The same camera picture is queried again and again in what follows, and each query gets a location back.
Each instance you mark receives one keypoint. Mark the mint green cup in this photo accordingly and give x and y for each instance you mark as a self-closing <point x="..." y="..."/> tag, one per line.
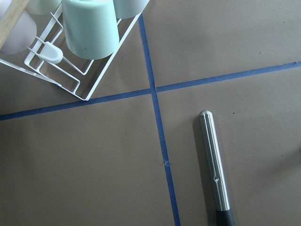
<point x="90" y="26"/>

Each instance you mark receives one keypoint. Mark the lilac pink cup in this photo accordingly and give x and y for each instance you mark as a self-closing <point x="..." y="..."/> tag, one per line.
<point x="22" y="35"/>

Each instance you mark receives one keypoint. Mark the steel muddler black tip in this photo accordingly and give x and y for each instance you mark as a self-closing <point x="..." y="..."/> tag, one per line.
<point x="224" y="215"/>

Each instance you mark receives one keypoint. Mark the white wire cup rack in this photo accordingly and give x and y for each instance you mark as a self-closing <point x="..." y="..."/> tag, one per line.
<point x="49" y="59"/>

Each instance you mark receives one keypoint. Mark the wooden rack handle bar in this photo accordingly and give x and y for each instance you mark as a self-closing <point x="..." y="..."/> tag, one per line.
<point x="10" y="18"/>

